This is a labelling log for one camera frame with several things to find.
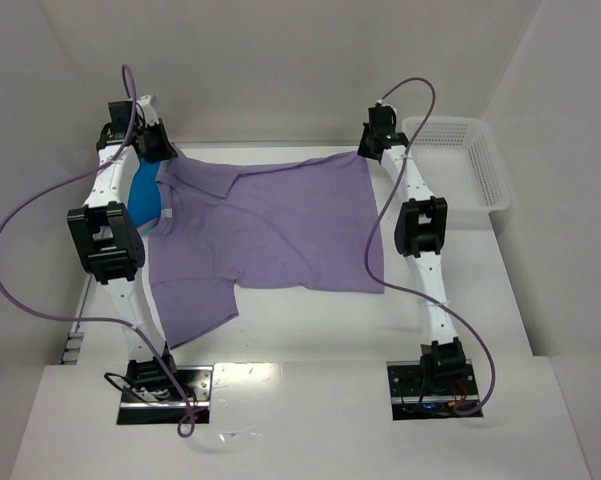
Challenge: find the purple polo shirt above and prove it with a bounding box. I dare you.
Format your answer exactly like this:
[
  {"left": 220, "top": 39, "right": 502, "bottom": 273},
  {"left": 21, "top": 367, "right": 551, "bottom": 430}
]
[{"left": 148, "top": 152, "right": 384, "bottom": 348}]

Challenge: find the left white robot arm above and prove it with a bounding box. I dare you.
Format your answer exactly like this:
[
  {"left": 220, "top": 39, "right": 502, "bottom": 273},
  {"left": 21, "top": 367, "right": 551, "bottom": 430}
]
[{"left": 67, "top": 95, "right": 177, "bottom": 402}]

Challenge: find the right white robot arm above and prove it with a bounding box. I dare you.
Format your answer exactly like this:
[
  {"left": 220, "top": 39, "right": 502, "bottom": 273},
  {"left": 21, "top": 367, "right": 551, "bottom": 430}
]
[{"left": 358, "top": 101, "right": 466, "bottom": 394}]

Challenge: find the blue folded shirt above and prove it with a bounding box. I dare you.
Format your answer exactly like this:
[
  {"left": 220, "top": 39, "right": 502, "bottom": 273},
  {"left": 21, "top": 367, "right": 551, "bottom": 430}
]
[{"left": 127, "top": 159, "right": 161, "bottom": 230}]

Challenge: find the white plastic basket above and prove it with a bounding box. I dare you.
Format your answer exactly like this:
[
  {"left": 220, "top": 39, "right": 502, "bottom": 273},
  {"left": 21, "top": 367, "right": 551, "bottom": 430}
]
[{"left": 412, "top": 116, "right": 511, "bottom": 215}]

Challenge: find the pink folded shirt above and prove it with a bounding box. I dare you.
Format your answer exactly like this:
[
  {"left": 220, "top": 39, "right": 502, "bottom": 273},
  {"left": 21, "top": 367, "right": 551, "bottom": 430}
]
[{"left": 138, "top": 219, "right": 158, "bottom": 236}]

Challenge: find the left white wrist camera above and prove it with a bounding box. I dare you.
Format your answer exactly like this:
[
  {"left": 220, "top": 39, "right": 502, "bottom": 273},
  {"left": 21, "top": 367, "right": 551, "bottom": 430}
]
[{"left": 136, "top": 95, "right": 160, "bottom": 127}]

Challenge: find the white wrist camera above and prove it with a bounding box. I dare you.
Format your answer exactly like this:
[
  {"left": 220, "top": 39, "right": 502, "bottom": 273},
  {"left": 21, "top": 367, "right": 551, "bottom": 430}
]
[
  {"left": 136, "top": 95, "right": 160, "bottom": 127},
  {"left": 374, "top": 98, "right": 397, "bottom": 110}
]

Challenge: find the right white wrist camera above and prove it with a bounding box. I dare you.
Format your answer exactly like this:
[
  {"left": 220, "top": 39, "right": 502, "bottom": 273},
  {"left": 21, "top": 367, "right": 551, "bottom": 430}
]
[{"left": 374, "top": 98, "right": 397, "bottom": 110}]

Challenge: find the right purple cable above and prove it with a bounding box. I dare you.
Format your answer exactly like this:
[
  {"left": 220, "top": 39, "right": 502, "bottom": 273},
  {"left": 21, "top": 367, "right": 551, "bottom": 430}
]
[{"left": 363, "top": 77, "right": 499, "bottom": 417}]

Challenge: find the purple cable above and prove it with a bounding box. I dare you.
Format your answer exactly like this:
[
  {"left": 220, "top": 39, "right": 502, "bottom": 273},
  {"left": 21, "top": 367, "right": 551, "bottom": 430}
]
[
  {"left": 363, "top": 77, "right": 499, "bottom": 417},
  {"left": 0, "top": 63, "right": 201, "bottom": 438}
]

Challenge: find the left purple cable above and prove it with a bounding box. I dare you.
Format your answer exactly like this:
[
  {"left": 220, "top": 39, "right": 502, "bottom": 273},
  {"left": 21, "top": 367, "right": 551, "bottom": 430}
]
[{"left": 0, "top": 63, "right": 201, "bottom": 438}]

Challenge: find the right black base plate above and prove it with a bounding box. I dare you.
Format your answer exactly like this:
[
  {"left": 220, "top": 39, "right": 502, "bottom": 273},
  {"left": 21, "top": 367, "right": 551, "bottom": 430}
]
[{"left": 387, "top": 360, "right": 480, "bottom": 421}]

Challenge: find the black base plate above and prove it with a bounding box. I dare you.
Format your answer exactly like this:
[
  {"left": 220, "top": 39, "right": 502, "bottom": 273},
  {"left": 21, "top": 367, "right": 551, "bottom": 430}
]
[
  {"left": 387, "top": 360, "right": 480, "bottom": 421},
  {"left": 106, "top": 365, "right": 214, "bottom": 426}
]

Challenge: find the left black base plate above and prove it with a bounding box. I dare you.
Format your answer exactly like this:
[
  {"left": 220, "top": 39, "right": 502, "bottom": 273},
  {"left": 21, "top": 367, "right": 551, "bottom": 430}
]
[{"left": 106, "top": 365, "right": 214, "bottom": 426}]

